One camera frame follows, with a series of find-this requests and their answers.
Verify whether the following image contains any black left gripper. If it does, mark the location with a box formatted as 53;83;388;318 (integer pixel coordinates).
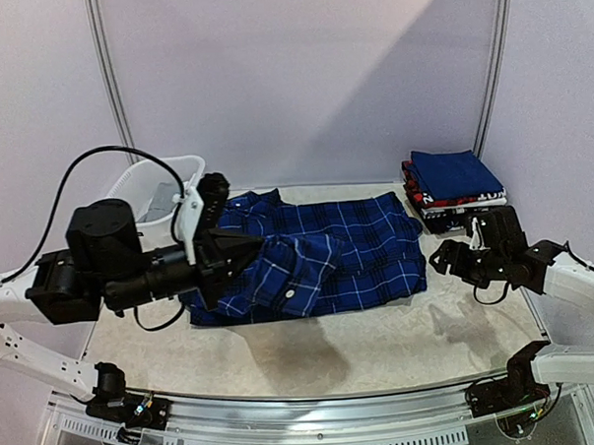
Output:
99;225;273;316

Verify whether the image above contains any blue plaid shirt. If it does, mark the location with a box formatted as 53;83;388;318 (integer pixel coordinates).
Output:
179;190;427;327

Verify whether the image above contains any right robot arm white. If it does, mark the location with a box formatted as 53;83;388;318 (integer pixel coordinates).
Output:
429;207;594;407

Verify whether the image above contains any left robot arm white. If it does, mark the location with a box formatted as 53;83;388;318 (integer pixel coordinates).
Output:
0;199;262;421

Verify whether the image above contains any white plastic laundry basket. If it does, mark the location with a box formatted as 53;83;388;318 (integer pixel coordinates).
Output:
106;155;206;231

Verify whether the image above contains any white folded garment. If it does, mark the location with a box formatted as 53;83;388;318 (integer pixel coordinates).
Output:
420;196;507;216

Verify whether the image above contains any grey folded garment in basket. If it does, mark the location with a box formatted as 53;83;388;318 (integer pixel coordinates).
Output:
138;183;178;223

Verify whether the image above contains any red black folded garment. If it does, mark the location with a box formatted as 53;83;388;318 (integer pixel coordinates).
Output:
401;160;506;209

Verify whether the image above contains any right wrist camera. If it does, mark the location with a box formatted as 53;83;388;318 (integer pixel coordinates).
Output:
466;213;494;251

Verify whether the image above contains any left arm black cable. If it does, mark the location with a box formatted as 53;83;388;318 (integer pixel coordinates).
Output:
0;143;192;340

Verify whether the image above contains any aluminium front rail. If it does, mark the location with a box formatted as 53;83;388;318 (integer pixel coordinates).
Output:
41;362;594;445

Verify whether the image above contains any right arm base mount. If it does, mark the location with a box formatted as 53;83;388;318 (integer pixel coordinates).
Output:
464;365;563;441

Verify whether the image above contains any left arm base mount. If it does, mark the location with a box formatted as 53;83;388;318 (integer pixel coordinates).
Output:
85;393;172;445

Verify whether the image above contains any left wall aluminium profile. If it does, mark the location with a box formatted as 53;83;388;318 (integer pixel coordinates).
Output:
84;0;135;148

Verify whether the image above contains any wall aluminium profile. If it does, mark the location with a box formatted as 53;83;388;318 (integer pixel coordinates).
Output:
472;0;511;159
84;0;135;148

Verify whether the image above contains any right wall aluminium profile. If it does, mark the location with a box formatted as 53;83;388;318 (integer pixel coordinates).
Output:
472;0;511;159

